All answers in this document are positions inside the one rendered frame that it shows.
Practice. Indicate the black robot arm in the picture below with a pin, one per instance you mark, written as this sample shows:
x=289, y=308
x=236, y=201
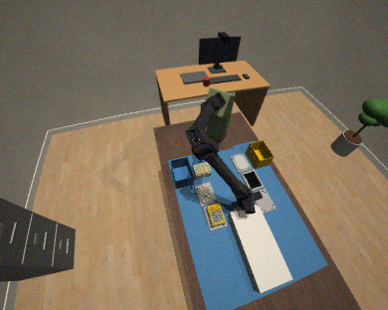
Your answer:
x=206, y=148

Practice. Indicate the blue bench mat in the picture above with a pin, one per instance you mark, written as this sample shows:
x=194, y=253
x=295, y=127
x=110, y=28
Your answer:
x=222, y=273

